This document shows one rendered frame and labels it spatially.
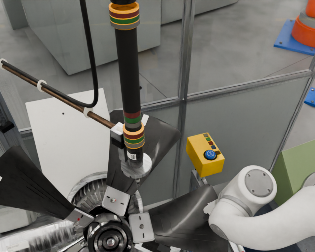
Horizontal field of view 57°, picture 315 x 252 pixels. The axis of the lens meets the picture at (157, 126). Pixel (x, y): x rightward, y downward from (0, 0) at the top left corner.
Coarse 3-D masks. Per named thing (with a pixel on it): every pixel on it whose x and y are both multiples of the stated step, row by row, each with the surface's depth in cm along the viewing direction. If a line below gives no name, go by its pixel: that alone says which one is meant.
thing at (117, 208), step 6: (108, 186) 85; (108, 192) 85; (114, 192) 83; (120, 192) 82; (108, 198) 84; (120, 198) 82; (126, 198) 81; (102, 204) 84; (108, 204) 83; (114, 204) 82; (120, 204) 81; (126, 204) 80; (114, 210) 82; (120, 210) 81
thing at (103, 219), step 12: (96, 216) 82; (108, 216) 79; (120, 216) 81; (84, 228) 85; (96, 228) 75; (108, 228) 77; (120, 228) 78; (96, 240) 76; (120, 240) 77; (132, 240) 78
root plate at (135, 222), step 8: (136, 216) 87; (144, 216) 88; (136, 224) 85; (144, 224) 86; (136, 232) 83; (144, 232) 84; (152, 232) 84; (136, 240) 82; (144, 240) 82; (152, 240) 82
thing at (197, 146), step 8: (192, 136) 125; (200, 136) 125; (192, 144) 122; (200, 144) 122; (208, 144) 122; (192, 152) 123; (200, 152) 119; (192, 160) 125; (200, 160) 116; (208, 160) 116; (216, 160) 116; (200, 168) 118; (208, 168) 117; (216, 168) 119; (200, 176) 120
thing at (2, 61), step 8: (80, 0) 46; (88, 24) 49; (88, 32) 49; (88, 40) 50; (88, 48) 52; (0, 64) 80; (8, 64) 78; (24, 72) 75; (96, 72) 56; (32, 80) 74; (40, 80) 72; (96, 80) 57; (40, 88) 73; (48, 88) 71; (96, 88) 58; (64, 96) 68; (96, 96) 60; (80, 104) 65; (88, 104) 64
